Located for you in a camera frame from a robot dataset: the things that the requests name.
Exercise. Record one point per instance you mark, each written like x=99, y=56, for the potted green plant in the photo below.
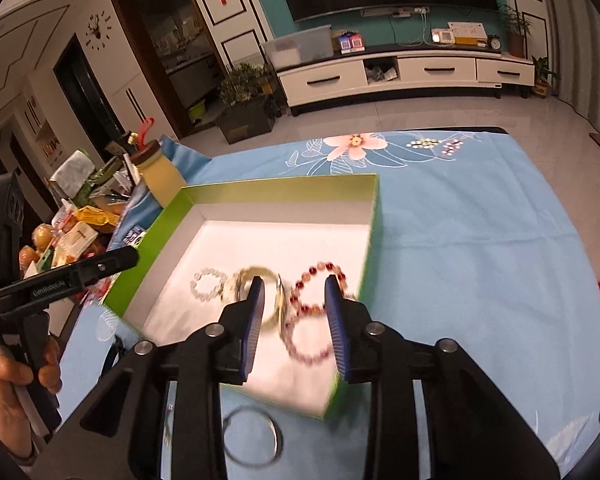
x=248, y=94

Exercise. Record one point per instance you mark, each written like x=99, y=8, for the black wrist band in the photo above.
x=115, y=353

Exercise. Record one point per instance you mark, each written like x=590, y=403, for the black antler wall clock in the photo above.
x=98, y=31

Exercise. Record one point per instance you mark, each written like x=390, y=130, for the person's left hand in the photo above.
x=15, y=428

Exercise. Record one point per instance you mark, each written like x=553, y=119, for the silver metal bangle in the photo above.
x=252, y=438

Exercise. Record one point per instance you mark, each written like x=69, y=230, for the blue floral tablecloth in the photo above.
x=475, y=347

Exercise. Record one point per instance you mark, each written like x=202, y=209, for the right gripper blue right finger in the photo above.
x=334, y=307

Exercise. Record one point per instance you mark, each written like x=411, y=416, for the green cardboard box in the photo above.
x=303, y=228

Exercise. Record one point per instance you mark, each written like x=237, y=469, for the pale jade bangle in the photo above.
x=237, y=286

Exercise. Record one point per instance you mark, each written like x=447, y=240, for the clear plastic storage bin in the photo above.
x=306, y=46

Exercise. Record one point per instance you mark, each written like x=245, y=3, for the yellow jar with brown lid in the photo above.
x=162, y=178

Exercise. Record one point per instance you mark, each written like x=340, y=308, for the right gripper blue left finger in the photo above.
x=251, y=327

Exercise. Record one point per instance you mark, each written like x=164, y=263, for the potted plant by cabinet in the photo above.
x=517, y=28

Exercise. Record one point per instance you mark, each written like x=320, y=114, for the white tv cabinet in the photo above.
x=355, y=75

